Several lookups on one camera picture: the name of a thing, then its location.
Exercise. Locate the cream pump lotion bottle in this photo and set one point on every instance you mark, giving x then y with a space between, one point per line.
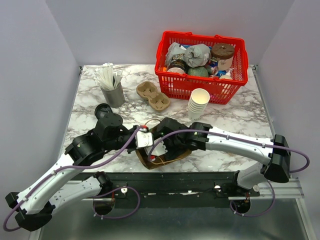
227 75

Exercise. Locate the black labelled tub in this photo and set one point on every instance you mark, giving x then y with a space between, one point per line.
177 65

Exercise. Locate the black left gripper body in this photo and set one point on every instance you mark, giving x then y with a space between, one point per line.
125 136

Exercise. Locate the stack of paper cups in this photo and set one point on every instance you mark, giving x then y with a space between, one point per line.
197 103

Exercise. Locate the green netted melon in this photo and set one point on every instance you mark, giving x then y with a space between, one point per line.
199 71

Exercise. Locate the black lid on table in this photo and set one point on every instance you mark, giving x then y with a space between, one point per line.
101 110

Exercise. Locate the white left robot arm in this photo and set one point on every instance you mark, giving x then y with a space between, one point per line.
35 206

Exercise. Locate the red blue drink can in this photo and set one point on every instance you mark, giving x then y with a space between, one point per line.
213 70

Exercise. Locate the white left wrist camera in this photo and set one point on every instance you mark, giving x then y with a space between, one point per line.
144 138

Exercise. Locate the red plastic shopping basket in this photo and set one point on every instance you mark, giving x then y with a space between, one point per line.
180 86

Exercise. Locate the grey plastic mailer bag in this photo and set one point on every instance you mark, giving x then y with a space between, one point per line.
194 55

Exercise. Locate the brown green paper bag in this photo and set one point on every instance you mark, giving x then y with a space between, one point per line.
160 160

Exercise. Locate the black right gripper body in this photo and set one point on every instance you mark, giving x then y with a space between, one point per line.
174 147

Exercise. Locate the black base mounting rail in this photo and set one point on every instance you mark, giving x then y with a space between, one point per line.
156 190

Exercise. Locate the brown cardboard cup carrier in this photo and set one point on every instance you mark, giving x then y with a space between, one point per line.
157 100

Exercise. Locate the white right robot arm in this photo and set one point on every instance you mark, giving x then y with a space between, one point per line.
271 154

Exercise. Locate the brown lidded round box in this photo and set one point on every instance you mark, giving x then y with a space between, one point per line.
223 53

